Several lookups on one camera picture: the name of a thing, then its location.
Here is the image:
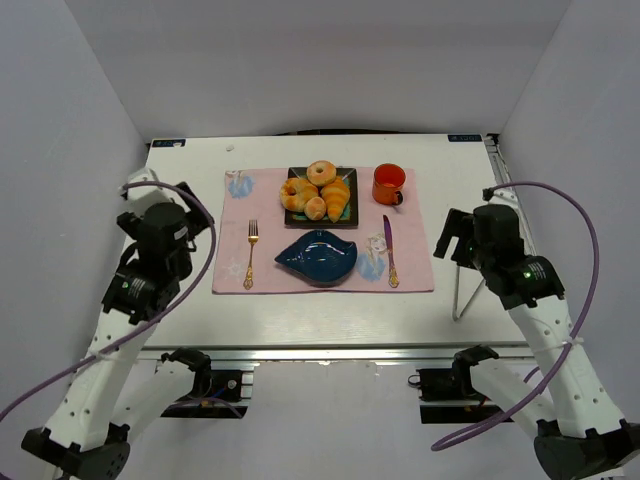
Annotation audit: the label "metal food tongs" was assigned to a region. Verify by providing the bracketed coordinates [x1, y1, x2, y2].
[451, 262, 486, 322]

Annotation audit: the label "striped orange croissant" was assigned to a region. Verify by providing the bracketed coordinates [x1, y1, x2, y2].
[321, 177, 351, 223]

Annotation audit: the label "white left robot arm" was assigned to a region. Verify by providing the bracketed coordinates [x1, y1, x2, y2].
[21, 181, 215, 479]

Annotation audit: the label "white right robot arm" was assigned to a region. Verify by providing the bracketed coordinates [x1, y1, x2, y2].
[434, 204, 639, 479]

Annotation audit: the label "curled croissant bread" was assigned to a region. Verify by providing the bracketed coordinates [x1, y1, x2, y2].
[279, 178, 318, 212]

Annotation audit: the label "blue label sticker left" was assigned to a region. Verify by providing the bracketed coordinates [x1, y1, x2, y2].
[151, 138, 186, 148]

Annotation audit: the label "blue label sticker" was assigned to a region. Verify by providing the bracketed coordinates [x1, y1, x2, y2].
[447, 134, 484, 143]
[151, 138, 186, 148]

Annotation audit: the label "pink cartoon placemat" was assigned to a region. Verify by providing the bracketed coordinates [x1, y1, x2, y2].
[212, 167, 435, 294]

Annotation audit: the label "gold ornate fork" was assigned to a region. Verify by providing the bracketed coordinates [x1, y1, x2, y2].
[243, 219, 259, 290]

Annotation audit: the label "purple gold table knife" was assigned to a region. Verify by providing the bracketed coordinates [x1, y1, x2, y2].
[382, 215, 399, 289]

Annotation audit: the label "orange metal mug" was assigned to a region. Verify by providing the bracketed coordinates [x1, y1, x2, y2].
[372, 163, 406, 206]

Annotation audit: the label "blue label sticker right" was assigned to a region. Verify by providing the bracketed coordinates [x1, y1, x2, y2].
[447, 134, 484, 143]

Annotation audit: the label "black square plate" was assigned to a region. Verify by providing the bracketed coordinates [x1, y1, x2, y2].
[284, 167, 359, 229]

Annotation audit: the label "small round bun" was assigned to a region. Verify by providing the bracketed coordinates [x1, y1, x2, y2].
[304, 196, 327, 221]

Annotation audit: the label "blue shell-shaped dish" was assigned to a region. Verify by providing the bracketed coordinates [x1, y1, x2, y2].
[274, 230, 358, 285]

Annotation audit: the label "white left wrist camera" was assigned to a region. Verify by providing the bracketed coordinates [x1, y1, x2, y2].
[119, 167, 166, 215]

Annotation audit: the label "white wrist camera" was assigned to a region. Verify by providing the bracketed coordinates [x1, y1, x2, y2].
[119, 167, 166, 215]
[482, 187, 520, 210]

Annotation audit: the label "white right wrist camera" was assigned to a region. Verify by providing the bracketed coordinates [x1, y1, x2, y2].
[482, 187, 520, 210]

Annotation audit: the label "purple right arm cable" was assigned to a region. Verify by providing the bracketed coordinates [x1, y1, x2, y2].
[430, 180, 600, 453]

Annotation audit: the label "sugared ring donut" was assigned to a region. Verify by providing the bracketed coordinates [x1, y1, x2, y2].
[306, 160, 337, 187]

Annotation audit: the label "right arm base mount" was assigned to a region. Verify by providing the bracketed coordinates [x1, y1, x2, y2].
[407, 345, 501, 425]

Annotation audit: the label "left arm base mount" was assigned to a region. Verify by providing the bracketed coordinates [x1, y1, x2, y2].
[156, 348, 253, 419]

